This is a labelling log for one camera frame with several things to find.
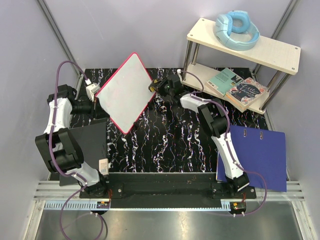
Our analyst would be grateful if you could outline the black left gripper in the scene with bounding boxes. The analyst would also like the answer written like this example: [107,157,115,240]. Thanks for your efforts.
[71,95,110,121]

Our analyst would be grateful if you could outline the pink-framed whiteboard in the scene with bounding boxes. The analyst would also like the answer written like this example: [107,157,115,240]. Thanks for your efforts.
[95,52,154,134]

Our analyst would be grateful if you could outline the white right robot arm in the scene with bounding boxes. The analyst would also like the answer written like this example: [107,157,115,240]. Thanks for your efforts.
[148,74,250,199]

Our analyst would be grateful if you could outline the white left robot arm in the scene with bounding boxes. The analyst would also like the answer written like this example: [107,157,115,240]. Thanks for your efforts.
[35,84,108,198]

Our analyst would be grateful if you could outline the black flat panel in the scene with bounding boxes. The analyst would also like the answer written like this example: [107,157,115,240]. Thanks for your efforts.
[59,122,107,187]

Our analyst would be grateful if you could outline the white barcode label tag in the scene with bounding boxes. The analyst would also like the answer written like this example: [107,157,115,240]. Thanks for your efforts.
[98,158,109,176]

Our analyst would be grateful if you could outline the teal paperback book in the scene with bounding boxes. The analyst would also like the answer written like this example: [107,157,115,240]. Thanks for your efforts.
[205,68,244,98]

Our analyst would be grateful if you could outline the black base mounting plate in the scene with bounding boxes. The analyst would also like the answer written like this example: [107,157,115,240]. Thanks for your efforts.
[80,172,257,211]

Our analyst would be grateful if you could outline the navy floral book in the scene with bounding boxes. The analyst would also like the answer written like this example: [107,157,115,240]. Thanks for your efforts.
[225,77,269,113]

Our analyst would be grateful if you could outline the light blue headphones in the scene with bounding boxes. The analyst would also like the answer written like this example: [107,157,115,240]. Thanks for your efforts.
[213,10,260,51]

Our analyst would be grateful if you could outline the white two-tier shelf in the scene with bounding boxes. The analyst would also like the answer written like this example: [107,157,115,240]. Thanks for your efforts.
[182,18,301,115]

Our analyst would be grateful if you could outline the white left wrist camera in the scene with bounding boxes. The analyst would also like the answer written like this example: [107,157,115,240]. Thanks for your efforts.
[85,79,101,102]

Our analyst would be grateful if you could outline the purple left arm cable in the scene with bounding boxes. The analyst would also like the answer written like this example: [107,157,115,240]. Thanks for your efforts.
[48,61,109,240]

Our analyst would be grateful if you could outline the blue ring binder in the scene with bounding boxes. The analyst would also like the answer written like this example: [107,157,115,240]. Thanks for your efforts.
[228,125,287,192]

